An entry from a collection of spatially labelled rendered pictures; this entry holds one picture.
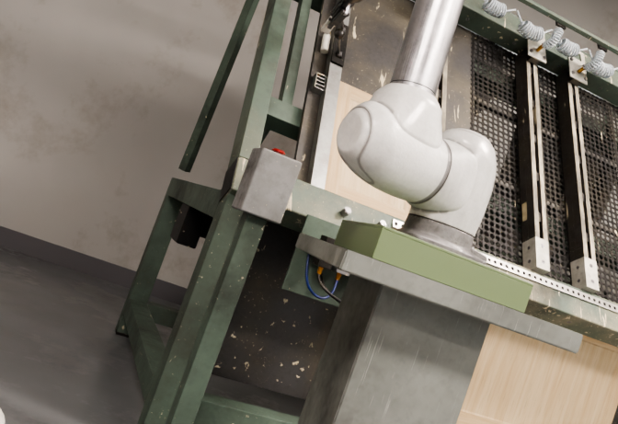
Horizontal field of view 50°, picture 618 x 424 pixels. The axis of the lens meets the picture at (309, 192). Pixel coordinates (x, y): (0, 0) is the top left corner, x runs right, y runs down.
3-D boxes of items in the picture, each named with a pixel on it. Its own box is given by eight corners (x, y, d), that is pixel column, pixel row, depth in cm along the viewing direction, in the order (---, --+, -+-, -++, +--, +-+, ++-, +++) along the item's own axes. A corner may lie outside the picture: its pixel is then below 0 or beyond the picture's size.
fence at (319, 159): (304, 190, 214) (310, 185, 211) (337, -11, 265) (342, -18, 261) (318, 196, 216) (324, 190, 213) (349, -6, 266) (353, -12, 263)
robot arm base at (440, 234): (502, 275, 143) (510, 250, 144) (414, 239, 138) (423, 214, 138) (461, 264, 161) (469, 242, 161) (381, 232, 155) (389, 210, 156)
